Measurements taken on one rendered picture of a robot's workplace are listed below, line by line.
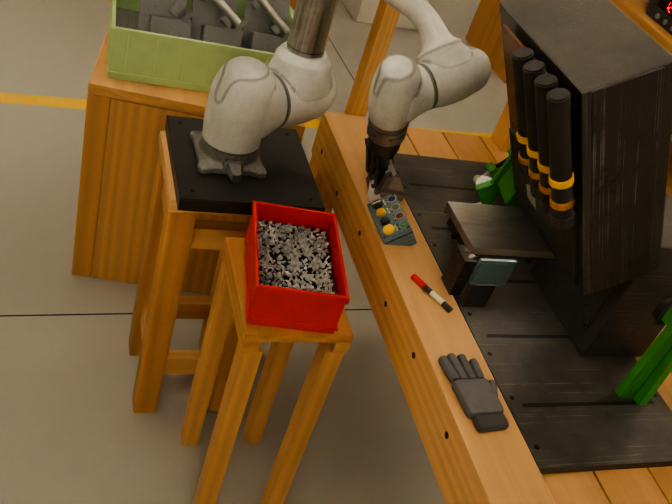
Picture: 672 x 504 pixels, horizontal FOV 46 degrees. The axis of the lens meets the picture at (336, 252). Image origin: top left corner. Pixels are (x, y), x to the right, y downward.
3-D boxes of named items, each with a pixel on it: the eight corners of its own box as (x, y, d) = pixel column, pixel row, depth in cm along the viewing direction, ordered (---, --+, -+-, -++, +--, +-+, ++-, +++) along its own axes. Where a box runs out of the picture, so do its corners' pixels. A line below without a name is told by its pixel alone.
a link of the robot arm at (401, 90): (380, 140, 170) (432, 122, 174) (390, 88, 157) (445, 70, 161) (357, 107, 175) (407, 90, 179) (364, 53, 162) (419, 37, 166)
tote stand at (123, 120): (71, 274, 285) (87, 82, 238) (94, 191, 325) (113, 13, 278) (255, 302, 301) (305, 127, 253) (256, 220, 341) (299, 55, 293)
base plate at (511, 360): (535, 474, 155) (540, 468, 153) (380, 157, 233) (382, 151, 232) (699, 464, 169) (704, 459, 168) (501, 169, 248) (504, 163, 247)
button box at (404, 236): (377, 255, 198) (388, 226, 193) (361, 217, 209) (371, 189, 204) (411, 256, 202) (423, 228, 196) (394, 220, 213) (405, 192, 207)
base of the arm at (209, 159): (199, 182, 197) (203, 164, 194) (189, 134, 213) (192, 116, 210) (269, 187, 204) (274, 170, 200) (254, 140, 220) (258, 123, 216)
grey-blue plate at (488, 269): (460, 306, 186) (482, 262, 177) (457, 300, 187) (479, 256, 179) (494, 307, 189) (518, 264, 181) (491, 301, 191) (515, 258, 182)
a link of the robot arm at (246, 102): (188, 127, 205) (202, 51, 191) (241, 115, 217) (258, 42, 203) (226, 161, 197) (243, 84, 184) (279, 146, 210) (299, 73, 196)
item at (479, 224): (468, 258, 166) (473, 247, 165) (442, 211, 178) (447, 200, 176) (616, 266, 180) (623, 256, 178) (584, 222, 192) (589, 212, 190)
